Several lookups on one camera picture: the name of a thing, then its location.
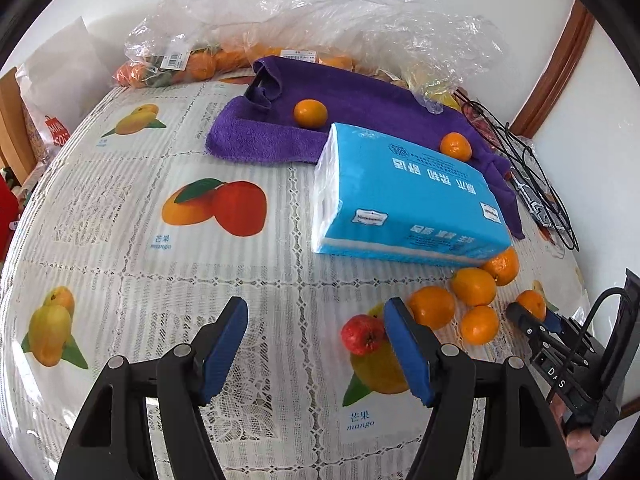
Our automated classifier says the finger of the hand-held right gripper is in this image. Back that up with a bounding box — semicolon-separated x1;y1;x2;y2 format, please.
544;308;576;343
505;302;551;356

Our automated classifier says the long black cable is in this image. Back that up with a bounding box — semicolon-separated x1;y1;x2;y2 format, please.
457;91;581;252

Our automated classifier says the small tangerine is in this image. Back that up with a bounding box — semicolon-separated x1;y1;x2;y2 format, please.
515;290;547;322
450;267;497;307
293;99;329;129
481;247;521;287
439;132;472;162
459;305;500;345

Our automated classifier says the bag of red fruits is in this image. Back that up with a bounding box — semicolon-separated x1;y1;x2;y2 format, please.
462;107;511;146

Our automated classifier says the wooden chair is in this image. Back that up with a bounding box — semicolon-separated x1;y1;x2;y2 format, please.
0;67;38;186

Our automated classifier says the blue tissue pack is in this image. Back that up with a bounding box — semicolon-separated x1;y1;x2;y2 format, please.
311;122;513;268

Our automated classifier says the large clear plastic bag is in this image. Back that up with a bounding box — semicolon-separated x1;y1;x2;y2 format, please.
280;0;506;117

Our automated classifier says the yellow fruit bag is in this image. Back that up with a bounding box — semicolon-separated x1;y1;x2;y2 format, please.
400;72;463;111

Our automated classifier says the purple towel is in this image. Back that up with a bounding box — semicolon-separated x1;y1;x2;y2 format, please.
205;55;526;241

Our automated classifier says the person's right hand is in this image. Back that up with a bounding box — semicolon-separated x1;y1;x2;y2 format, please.
562;407;608;478

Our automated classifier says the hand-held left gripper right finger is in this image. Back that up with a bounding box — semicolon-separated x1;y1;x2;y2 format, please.
383;297;573;480

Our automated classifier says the clear bag of tangerines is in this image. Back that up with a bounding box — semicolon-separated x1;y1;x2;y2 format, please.
220;10;361;73
112;0;261;88

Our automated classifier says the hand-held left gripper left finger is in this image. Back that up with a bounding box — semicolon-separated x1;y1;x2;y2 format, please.
55;296;249;480

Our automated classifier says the fruit-print tablecloth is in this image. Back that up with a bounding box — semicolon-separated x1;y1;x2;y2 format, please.
0;72;601;480

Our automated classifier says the large tangerine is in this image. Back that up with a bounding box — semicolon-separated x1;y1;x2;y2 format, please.
407;286;457;330

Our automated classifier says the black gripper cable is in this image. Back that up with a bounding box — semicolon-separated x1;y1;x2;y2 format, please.
582;287;626;341

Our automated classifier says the white paper bag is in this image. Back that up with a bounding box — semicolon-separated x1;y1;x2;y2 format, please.
15;16;113;161

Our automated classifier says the small red apple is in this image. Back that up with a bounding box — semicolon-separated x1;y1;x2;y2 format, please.
340;314;391;357

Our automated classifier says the wooden door frame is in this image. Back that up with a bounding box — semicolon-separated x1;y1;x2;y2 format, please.
510;0;596;141

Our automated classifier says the grey patterned cloth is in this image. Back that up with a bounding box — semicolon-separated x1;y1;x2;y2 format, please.
507;157;571;241

